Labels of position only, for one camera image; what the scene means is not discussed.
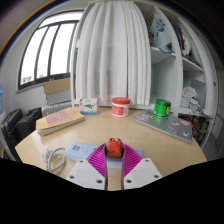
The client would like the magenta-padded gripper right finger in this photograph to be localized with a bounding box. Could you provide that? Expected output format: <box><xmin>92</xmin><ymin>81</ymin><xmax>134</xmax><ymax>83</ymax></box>
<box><xmin>120</xmin><ymin>143</ymin><xmax>163</xmax><ymax>191</ymax></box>

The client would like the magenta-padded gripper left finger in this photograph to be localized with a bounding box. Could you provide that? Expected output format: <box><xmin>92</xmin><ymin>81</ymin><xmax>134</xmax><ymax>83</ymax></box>
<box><xmin>65</xmin><ymin>143</ymin><xmax>110</xmax><ymax>191</ymax></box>

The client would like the light blue power strip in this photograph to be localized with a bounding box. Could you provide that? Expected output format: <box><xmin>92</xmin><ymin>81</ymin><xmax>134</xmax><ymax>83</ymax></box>
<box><xmin>65</xmin><ymin>141</ymin><xmax>145</xmax><ymax>169</ymax></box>

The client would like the grey laptop with stickers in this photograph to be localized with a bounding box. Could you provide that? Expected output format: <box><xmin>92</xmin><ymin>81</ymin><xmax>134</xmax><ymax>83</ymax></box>
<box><xmin>131</xmin><ymin>110</ymin><xmax>194</xmax><ymax>144</ymax></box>

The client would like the yellow pink book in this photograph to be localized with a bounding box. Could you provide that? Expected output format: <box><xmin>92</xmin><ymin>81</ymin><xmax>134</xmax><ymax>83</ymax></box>
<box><xmin>35</xmin><ymin>107</ymin><xmax>86</xmax><ymax>137</ymax></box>

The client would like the small white blue box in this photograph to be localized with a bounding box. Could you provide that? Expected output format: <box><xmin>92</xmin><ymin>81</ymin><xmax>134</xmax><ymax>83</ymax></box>
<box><xmin>79</xmin><ymin>97</ymin><xmax>99</xmax><ymax>116</ymax></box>

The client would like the green metal can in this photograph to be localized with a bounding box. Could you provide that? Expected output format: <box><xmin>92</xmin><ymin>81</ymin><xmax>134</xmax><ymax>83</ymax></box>
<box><xmin>153</xmin><ymin>98</ymin><xmax>172</xmax><ymax>121</ymax></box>

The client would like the white jar with red lid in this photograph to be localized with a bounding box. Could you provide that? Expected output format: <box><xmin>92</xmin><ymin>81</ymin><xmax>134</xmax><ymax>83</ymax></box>
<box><xmin>111</xmin><ymin>96</ymin><xmax>131</xmax><ymax>118</ymax></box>

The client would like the multicoloured patterned bag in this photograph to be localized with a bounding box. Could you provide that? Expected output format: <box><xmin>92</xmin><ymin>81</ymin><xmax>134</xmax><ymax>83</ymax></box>
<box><xmin>186</xmin><ymin>116</ymin><xmax>201</xmax><ymax>138</ymax></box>

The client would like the white radiator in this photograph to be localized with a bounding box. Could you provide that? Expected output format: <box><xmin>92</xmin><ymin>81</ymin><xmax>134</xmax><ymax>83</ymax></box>
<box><xmin>41</xmin><ymin>100</ymin><xmax>73</xmax><ymax>118</ymax></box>

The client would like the black metal rack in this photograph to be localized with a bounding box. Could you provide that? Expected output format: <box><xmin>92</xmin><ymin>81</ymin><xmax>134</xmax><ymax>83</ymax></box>
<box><xmin>196</xmin><ymin>118</ymin><xmax>210</xmax><ymax>145</ymax></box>

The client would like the black bag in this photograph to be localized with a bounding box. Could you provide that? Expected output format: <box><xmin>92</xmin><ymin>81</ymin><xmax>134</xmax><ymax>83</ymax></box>
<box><xmin>16</xmin><ymin>107</ymin><xmax>43</xmax><ymax>141</ymax></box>

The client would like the black suitcase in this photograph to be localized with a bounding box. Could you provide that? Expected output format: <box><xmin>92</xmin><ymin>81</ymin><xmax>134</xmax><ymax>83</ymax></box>
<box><xmin>0</xmin><ymin>108</ymin><xmax>24</xmax><ymax>163</ymax></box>

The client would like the cardboard box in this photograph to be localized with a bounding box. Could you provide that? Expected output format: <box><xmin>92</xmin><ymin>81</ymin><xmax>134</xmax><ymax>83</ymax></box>
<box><xmin>43</xmin><ymin>77</ymin><xmax>72</xmax><ymax>105</ymax></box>

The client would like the white shelf unit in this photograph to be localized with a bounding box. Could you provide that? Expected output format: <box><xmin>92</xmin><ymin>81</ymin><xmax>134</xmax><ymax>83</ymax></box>
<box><xmin>144</xmin><ymin>3</ymin><xmax>216</xmax><ymax>121</ymax></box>

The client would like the white curtain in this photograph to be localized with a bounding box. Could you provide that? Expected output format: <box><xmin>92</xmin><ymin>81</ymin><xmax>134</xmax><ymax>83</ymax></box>
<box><xmin>73</xmin><ymin>0</ymin><xmax>153</xmax><ymax>107</ymax></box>

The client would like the black-framed window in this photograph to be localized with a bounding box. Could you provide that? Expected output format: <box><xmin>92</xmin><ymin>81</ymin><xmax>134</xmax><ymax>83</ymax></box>
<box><xmin>18</xmin><ymin>11</ymin><xmax>84</xmax><ymax>91</ymax></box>

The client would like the white power strip cable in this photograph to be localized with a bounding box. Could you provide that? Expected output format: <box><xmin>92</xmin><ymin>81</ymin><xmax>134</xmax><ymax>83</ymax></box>
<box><xmin>41</xmin><ymin>147</ymin><xmax>68</xmax><ymax>173</ymax></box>

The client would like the blue wall poster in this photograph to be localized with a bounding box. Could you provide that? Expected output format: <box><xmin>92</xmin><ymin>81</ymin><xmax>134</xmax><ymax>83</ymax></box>
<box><xmin>0</xmin><ymin>83</ymin><xmax>4</xmax><ymax>114</ymax></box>

